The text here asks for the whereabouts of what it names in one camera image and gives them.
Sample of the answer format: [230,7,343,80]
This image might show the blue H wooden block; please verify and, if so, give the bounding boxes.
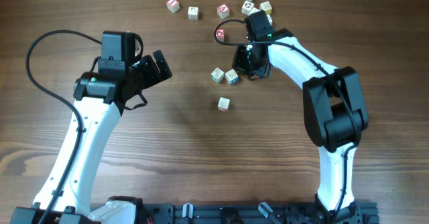
[225,69,239,85]

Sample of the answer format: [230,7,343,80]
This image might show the green Z wooden block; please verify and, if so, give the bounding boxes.
[211,68,225,83]

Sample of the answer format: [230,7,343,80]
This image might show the wooden block red side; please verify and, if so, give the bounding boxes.
[217,97,230,111]

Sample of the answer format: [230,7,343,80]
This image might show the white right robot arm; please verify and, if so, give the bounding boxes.
[233,27,369,222]

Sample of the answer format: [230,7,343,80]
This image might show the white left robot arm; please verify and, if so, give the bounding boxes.
[11,50,172,223]

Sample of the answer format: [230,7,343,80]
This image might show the red O letter block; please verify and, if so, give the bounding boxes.
[215,28,225,42]

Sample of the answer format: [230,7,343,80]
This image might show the wooden block number 8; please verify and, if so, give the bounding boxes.
[266,15,273,25]

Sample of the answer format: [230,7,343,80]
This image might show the wooden block green side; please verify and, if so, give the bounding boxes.
[250,7,259,15]

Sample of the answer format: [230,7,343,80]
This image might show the wooden block ladybug picture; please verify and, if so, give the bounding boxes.
[241,1,254,15]

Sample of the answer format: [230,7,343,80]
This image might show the yellow-sided wooden block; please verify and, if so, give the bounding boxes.
[259,1,272,15]

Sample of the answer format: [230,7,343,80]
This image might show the red A letter block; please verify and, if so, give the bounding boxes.
[217,4,230,19]

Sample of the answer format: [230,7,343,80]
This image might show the wooden block number 2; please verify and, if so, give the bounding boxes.
[188,7,198,20]

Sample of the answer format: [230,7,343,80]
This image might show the red I letter block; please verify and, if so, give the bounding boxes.
[166,0,180,13]

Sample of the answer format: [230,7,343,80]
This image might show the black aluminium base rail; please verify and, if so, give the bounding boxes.
[144,203,380,224]

